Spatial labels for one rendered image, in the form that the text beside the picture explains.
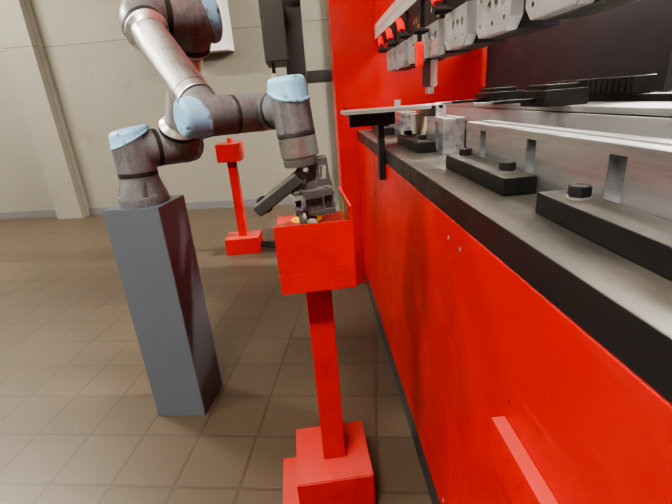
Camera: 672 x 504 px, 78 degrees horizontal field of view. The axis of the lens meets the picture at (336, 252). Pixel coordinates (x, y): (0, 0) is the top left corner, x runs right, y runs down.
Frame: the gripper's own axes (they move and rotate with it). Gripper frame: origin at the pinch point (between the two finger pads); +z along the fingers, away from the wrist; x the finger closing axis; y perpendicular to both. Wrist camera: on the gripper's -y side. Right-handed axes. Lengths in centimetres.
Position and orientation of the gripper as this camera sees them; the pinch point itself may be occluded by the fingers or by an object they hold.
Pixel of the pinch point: (308, 252)
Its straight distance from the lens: 90.5
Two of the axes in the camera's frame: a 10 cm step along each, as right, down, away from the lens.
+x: -1.1, -3.4, 9.4
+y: 9.8, -1.8, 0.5
